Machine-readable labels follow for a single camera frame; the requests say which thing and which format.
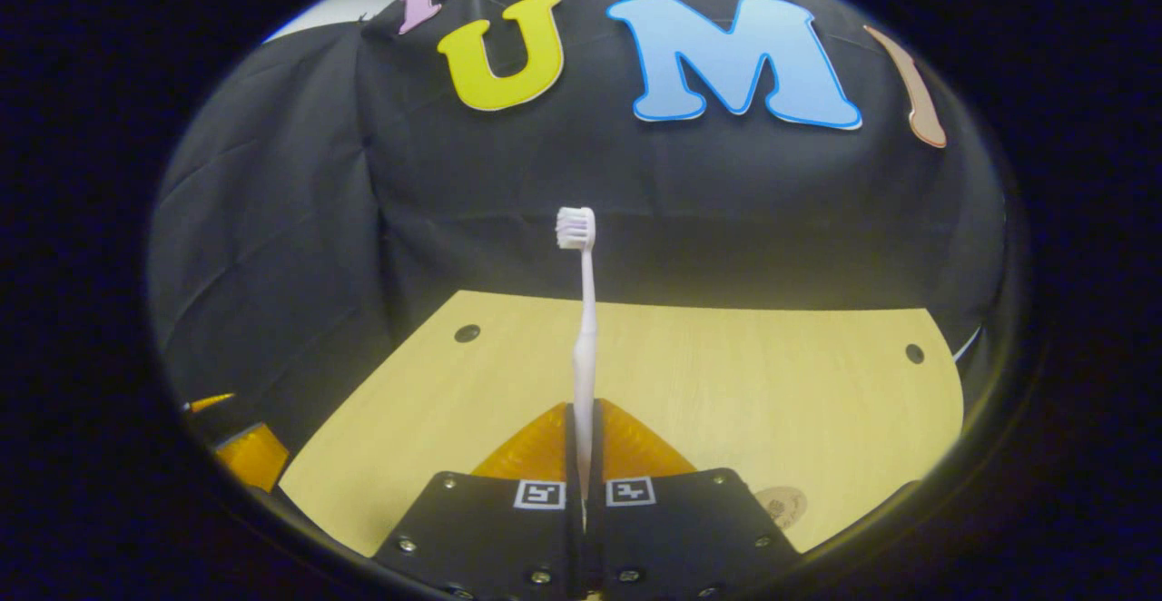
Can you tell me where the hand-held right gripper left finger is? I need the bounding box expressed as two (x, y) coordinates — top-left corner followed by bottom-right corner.
(370, 399), (584, 601)

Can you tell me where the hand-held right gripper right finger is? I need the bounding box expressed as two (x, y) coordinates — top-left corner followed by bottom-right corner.
(588, 398), (802, 601)

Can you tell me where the round cork coaster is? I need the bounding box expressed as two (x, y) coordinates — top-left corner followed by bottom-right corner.
(753, 486), (809, 527)

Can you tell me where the pale pink toothbrush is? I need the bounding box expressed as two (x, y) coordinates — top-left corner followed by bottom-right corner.
(556, 206), (600, 529)

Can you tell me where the light wooden desktop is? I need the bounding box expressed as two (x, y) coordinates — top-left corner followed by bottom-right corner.
(277, 290), (965, 558)

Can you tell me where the black backdrop cloth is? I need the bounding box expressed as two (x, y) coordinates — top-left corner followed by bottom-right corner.
(145, 0), (1009, 493)

